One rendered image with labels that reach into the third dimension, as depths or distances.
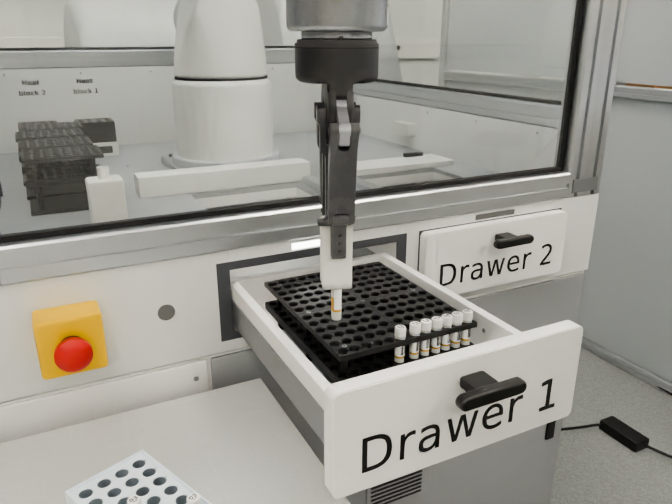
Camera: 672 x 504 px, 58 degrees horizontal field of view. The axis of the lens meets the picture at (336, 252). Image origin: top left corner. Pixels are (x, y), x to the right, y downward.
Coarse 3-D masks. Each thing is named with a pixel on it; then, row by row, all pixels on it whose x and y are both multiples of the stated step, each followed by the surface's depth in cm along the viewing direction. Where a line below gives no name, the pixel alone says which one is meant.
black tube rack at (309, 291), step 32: (288, 288) 78; (320, 288) 78; (352, 288) 78; (384, 288) 78; (416, 288) 78; (288, 320) 77; (320, 320) 70; (352, 320) 70; (384, 320) 69; (416, 320) 69; (320, 352) 69; (384, 352) 68
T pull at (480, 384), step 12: (480, 372) 57; (468, 384) 55; (480, 384) 55; (492, 384) 55; (504, 384) 55; (516, 384) 55; (468, 396) 53; (480, 396) 53; (492, 396) 54; (504, 396) 54; (468, 408) 53
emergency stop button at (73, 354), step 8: (64, 344) 66; (72, 344) 66; (80, 344) 66; (88, 344) 67; (56, 352) 66; (64, 352) 66; (72, 352) 66; (80, 352) 66; (88, 352) 67; (56, 360) 66; (64, 360) 66; (72, 360) 66; (80, 360) 67; (88, 360) 67; (64, 368) 66; (72, 368) 67; (80, 368) 67
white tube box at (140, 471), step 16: (128, 464) 62; (144, 464) 63; (160, 464) 61; (96, 480) 60; (112, 480) 60; (128, 480) 60; (144, 480) 60; (160, 480) 60; (176, 480) 60; (80, 496) 58; (96, 496) 58; (112, 496) 59; (128, 496) 58; (144, 496) 58; (160, 496) 58; (176, 496) 58
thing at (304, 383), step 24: (360, 264) 90; (384, 264) 92; (240, 288) 80; (264, 288) 84; (432, 288) 81; (240, 312) 78; (264, 312) 73; (480, 312) 73; (264, 336) 71; (288, 336) 79; (480, 336) 73; (504, 336) 69; (264, 360) 72; (288, 360) 65; (312, 360) 74; (288, 384) 65; (312, 384) 59; (312, 408) 59
